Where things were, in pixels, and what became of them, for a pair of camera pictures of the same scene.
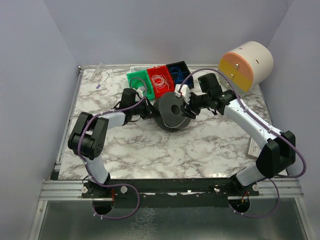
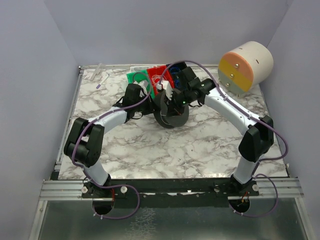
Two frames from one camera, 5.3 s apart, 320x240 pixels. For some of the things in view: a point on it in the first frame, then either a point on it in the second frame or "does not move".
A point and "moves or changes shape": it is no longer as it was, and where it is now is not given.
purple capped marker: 102,81 does not move
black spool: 170,118 moves or changes shape
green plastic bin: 141,79 does not move
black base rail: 169,192 does not move
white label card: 133,68 does not move
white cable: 163,122 to 161,115
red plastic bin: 161,79 does not move
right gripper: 191,107 to 172,105
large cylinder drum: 248,65 does not move
